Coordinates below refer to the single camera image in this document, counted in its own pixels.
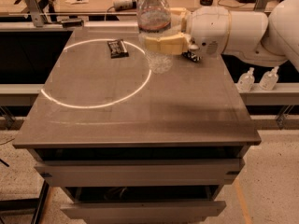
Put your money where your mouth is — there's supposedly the grey drawer cabinet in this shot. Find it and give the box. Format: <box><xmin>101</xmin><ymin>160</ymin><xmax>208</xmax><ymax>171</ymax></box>
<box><xmin>12</xmin><ymin>26</ymin><xmax>263</xmax><ymax>224</ymax></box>

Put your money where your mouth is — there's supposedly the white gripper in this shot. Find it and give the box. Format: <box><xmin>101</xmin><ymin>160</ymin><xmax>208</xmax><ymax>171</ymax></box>
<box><xmin>144</xmin><ymin>7</ymin><xmax>230</xmax><ymax>57</ymax></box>

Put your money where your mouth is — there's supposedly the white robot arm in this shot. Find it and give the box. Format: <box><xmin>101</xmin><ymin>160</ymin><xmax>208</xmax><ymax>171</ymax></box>
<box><xmin>144</xmin><ymin>0</ymin><xmax>299</xmax><ymax>70</ymax></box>

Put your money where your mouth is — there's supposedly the clear sanitizer bottle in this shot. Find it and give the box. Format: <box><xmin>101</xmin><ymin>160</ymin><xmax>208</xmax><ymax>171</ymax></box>
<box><xmin>259</xmin><ymin>66</ymin><xmax>278</xmax><ymax>91</ymax></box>
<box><xmin>236</xmin><ymin>67</ymin><xmax>255</xmax><ymax>92</ymax></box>

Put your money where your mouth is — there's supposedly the crumpled blue chip bag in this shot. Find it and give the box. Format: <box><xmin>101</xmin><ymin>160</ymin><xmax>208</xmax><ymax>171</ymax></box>
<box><xmin>182</xmin><ymin>51</ymin><xmax>201</xmax><ymax>63</ymax></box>

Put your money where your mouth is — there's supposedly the upper grey drawer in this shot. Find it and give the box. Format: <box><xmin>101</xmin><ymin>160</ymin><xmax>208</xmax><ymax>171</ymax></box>
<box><xmin>36</xmin><ymin>159</ymin><xmax>244</xmax><ymax>187</ymax></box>

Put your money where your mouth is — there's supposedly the right clear sanitizer bottle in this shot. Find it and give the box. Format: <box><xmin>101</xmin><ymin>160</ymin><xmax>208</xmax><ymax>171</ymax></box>
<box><xmin>259</xmin><ymin>66</ymin><xmax>278</xmax><ymax>91</ymax></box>

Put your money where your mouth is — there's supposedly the clear plastic water bottle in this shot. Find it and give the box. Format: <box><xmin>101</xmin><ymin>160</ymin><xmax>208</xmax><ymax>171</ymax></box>
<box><xmin>136</xmin><ymin>0</ymin><xmax>172</xmax><ymax>74</ymax></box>

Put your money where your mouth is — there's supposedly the left clear sanitizer bottle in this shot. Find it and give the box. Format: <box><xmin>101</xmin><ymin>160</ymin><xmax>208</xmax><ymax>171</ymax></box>
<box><xmin>236</xmin><ymin>67</ymin><xmax>255</xmax><ymax>92</ymax></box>

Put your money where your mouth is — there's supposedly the left metal bracket post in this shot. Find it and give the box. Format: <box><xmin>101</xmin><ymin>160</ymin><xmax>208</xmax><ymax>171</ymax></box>
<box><xmin>23</xmin><ymin>0</ymin><xmax>45</xmax><ymax>27</ymax></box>

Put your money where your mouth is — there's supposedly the grey drawer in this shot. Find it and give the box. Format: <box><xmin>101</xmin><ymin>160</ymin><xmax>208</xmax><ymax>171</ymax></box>
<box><xmin>61</xmin><ymin>201</ymin><xmax>226</xmax><ymax>224</ymax></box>
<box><xmin>36</xmin><ymin>159</ymin><xmax>244</xmax><ymax>187</ymax></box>

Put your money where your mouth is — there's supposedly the lower grey drawer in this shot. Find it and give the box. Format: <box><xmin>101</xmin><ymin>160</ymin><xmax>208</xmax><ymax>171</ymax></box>
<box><xmin>61</xmin><ymin>201</ymin><xmax>226</xmax><ymax>224</ymax></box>

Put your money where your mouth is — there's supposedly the white tape circle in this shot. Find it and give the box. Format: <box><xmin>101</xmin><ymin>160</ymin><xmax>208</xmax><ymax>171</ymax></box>
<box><xmin>41</xmin><ymin>38</ymin><xmax>152</xmax><ymax>109</ymax></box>

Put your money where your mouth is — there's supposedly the black snack bar wrapper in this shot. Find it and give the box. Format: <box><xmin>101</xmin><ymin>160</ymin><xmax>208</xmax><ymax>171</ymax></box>
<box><xmin>107</xmin><ymin>39</ymin><xmax>129</xmax><ymax>59</ymax></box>

